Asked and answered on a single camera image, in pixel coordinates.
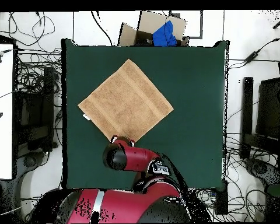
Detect blue cloth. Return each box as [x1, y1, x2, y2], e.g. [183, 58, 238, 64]
[152, 20, 178, 47]

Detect black power strip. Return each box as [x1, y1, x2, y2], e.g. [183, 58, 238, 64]
[215, 181, 229, 216]

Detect black round base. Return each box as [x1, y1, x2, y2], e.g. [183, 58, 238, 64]
[22, 153, 39, 169]
[244, 157, 280, 186]

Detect black equipment box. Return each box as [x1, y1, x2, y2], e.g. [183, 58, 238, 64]
[18, 66, 59, 152]

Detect dark metal frame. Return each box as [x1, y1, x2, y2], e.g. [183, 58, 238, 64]
[169, 10, 204, 40]

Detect brown cardboard box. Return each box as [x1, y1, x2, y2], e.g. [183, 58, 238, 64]
[117, 10, 190, 47]

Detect white desk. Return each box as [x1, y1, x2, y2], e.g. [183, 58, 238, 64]
[0, 43, 15, 180]

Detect black upright bar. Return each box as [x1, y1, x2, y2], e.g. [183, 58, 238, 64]
[239, 76, 254, 159]

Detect black power adapter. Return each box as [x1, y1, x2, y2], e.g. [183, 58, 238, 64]
[244, 51, 259, 64]

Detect black cable tangle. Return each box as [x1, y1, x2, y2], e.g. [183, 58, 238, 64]
[15, 46, 62, 96]
[225, 132, 278, 169]

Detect tan terry towel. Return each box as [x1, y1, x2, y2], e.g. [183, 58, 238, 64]
[77, 58, 174, 143]

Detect dark green table cloth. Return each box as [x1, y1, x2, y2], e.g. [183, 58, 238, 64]
[61, 38, 230, 190]

